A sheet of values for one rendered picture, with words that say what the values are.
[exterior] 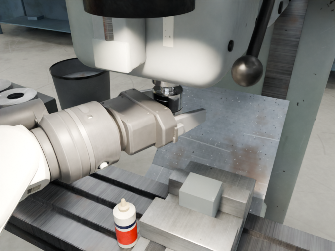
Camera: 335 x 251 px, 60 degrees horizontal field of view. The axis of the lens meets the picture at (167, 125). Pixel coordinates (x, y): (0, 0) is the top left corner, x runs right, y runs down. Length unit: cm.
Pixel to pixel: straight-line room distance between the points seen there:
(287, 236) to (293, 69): 38
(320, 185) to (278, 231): 174
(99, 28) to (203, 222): 34
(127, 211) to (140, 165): 176
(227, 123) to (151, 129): 45
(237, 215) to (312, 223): 154
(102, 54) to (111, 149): 12
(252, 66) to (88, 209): 50
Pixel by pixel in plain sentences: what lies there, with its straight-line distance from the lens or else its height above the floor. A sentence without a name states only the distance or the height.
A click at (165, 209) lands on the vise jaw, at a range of 51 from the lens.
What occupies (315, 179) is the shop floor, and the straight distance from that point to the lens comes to 242.
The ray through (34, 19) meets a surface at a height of 25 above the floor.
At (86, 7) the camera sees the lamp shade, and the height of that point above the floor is 142.
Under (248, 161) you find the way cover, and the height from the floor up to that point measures 97.
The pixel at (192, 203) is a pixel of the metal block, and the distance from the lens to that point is 50.
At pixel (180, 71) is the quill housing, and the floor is 133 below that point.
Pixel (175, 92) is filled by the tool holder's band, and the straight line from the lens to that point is 42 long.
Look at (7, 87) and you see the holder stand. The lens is 80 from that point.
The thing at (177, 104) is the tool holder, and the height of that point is 125.
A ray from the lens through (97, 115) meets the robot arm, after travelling 36.
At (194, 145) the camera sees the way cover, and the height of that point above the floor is 97.
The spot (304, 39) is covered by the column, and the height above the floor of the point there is 127.
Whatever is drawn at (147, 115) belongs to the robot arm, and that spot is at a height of 126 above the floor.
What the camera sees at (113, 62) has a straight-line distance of 30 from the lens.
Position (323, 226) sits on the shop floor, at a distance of 209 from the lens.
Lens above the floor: 145
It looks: 31 degrees down
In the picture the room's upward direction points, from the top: straight up
